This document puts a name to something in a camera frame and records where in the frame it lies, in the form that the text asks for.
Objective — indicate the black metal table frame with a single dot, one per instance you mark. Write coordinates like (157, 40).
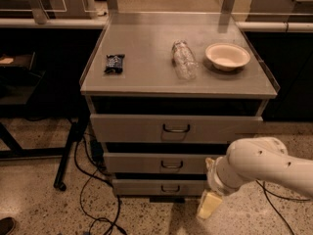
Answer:
(14, 102)

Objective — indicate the grey bottom drawer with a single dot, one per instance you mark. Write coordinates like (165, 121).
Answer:
(144, 187)

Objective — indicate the grey top drawer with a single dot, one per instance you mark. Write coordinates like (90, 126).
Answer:
(172, 129)

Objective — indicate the white paper bowl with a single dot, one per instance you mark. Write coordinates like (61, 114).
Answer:
(227, 56)

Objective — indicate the dark shoe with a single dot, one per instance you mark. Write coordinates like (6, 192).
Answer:
(7, 225)

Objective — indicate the clear plastic bottle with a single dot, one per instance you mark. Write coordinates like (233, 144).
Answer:
(184, 60)

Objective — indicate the grey drawer cabinet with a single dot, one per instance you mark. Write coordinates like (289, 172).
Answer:
(149, 84)

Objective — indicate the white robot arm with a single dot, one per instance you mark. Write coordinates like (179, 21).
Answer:
(250, 159)

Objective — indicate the white horizontal rail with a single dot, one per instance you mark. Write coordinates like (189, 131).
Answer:
(243, 26)

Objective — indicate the dark snack bar wrapper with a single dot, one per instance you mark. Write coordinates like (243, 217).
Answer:
(114, 63)

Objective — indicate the grey drawer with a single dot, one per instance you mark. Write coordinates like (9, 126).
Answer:
(144, 187)
(156, 163)
(172, 129)

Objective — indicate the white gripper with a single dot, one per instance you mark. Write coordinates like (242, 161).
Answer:
(213, 177)

